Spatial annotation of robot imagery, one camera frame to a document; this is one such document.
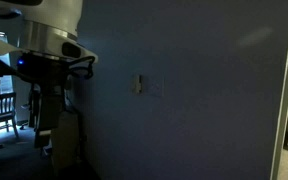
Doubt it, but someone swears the light wooden cabinet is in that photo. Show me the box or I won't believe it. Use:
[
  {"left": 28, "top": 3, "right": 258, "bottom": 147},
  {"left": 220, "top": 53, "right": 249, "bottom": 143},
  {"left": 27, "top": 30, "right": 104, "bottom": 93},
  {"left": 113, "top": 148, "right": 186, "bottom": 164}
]
[{"left": 50, "top": 111, "right": 84, "bottom": 176}]

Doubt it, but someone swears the wooden slat-back chair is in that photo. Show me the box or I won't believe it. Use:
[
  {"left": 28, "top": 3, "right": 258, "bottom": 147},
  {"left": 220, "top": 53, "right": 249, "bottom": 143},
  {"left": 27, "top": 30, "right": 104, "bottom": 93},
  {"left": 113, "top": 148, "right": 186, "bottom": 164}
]
[{"left": 0, "top": 92, "right": 20, "bottom": 140}]

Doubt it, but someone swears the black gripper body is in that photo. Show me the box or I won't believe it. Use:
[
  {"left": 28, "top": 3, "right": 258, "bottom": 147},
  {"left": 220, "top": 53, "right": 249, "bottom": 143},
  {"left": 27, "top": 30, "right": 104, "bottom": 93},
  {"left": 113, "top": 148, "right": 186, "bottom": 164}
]
[{"left": 16, "top": 52, "right": 70, "bottom": 98}]

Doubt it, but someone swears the protruding dimmer light switch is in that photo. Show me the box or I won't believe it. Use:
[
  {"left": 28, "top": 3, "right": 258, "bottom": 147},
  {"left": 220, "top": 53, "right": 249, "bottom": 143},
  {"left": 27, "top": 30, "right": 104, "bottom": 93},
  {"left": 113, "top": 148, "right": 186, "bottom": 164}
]
[{"left": 131, "top": 74, "right": 144, "bottom": 95}]

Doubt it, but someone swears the white door frame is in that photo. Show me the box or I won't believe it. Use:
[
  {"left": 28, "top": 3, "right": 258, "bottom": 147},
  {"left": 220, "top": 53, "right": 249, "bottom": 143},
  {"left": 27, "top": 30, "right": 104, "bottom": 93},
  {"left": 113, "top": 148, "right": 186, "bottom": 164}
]
[{"left": 269, "top": 0, "right": 288, "bottom": 180}]

